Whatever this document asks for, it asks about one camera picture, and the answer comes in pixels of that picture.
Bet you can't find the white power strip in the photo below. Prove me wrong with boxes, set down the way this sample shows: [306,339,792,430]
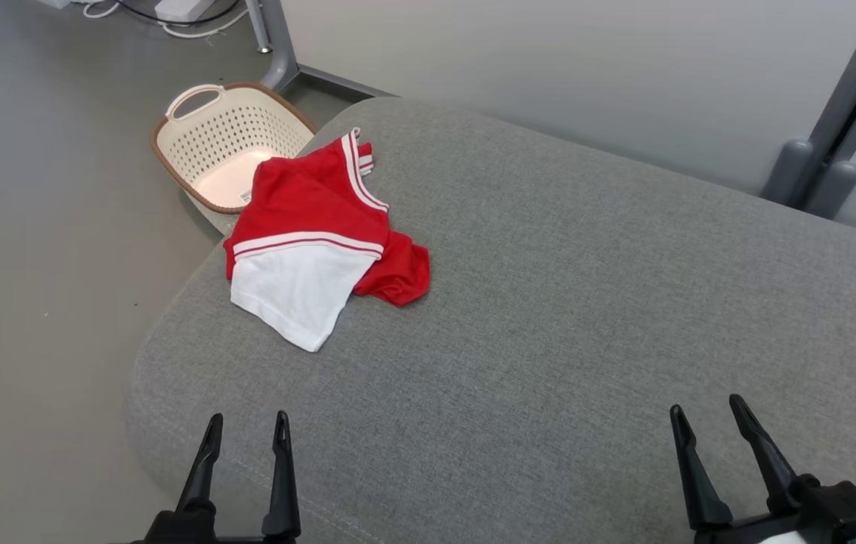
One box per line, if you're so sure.
[154,0,218,22]

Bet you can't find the red and white basketball jersey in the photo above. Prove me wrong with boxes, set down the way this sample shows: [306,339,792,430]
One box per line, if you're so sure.
[222,127,431,354]

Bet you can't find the white floor cable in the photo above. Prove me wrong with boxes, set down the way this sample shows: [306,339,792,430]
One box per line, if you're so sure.
[82,0,249,40]

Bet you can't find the black floor cable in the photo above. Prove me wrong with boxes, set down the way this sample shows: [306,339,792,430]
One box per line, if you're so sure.
[116,0,243,28]

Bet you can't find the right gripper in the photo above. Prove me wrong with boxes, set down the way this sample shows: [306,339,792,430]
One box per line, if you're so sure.
[669,394,806,544]

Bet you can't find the grey upright partition post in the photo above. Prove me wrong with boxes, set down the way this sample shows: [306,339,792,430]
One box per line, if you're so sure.
[245,0,398,99]

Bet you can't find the cream perforated laundry basket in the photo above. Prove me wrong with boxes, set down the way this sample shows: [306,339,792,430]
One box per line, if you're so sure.
[150,82,319,215]

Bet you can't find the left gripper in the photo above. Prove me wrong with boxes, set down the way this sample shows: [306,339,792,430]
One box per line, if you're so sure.
[142,410,301,544]

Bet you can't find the grey slanted partition post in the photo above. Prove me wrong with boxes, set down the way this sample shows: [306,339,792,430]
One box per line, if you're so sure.
[762,0,856,220]

